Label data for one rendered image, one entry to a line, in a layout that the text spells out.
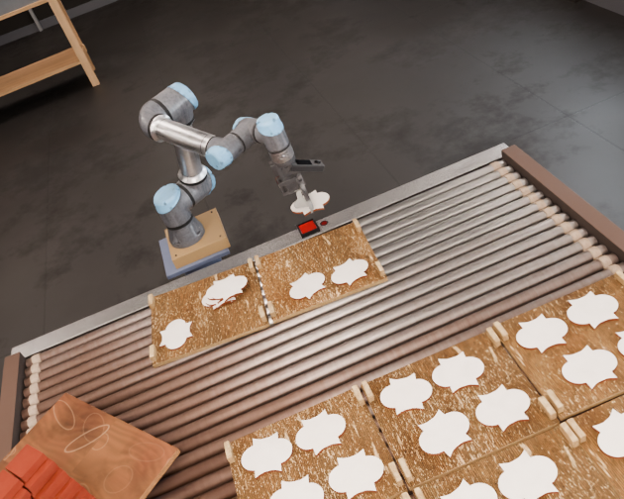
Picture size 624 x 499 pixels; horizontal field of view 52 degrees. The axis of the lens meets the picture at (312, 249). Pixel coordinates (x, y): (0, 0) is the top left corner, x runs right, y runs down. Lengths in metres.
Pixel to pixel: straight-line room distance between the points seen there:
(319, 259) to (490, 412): 0.87
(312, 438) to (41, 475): 0.68
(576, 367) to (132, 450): 1.21
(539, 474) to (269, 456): 0.69
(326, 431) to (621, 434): 0.73
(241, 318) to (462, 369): 0.78
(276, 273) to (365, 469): 0.87
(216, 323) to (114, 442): 0.55
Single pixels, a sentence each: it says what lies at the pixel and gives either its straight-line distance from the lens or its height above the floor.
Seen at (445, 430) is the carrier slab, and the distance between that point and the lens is 1.75.
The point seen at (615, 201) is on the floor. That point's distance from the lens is 3.86.
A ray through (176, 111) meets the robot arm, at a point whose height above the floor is 1.49.
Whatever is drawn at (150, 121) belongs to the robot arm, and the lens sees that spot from 2.28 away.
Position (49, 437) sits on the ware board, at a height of 1.04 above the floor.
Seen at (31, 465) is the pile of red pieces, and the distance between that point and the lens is 1.69.
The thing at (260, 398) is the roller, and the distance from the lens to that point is 1.99.
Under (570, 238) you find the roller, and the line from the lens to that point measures 2.25.
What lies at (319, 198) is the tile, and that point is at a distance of 2.22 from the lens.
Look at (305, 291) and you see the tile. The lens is 2.20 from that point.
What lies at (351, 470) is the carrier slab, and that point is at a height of 0.95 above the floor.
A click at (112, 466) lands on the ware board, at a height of 1.04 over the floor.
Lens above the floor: 2.41
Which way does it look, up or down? 39 degrees down
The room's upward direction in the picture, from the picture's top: 20 degrees counter-clockwise
